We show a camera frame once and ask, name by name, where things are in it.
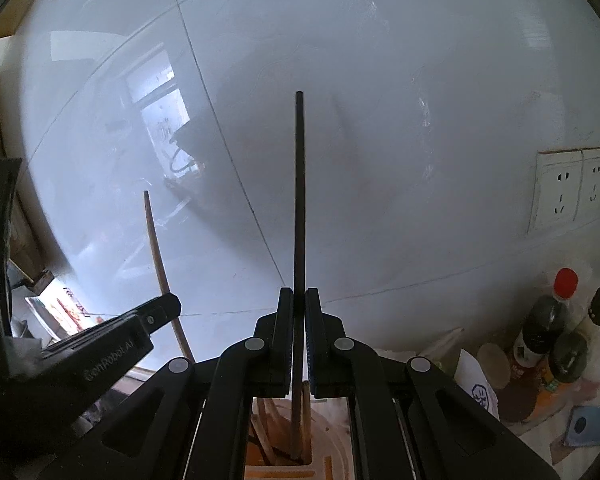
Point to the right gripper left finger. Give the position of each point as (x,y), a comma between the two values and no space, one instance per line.
(271,367)

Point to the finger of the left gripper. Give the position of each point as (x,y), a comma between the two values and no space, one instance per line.
(130,317)

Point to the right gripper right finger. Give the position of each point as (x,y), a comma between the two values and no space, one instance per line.
(327,372)

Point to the light wooden chopstick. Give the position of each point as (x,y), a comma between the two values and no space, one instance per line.
(163,282)
(305,427)

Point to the black chopstick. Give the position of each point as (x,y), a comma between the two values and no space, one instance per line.
(299,279)

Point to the white paper packet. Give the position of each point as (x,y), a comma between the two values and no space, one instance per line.
(470,377)

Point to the red cap sauce bottle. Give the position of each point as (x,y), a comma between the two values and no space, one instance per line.
(540,330)

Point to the black cap sauce bottle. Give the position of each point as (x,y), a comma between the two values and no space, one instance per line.
(568,359)

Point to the blue smartphone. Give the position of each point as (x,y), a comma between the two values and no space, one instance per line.
(583,430)

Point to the white wall socket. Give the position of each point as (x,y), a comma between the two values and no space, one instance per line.
(566,188)

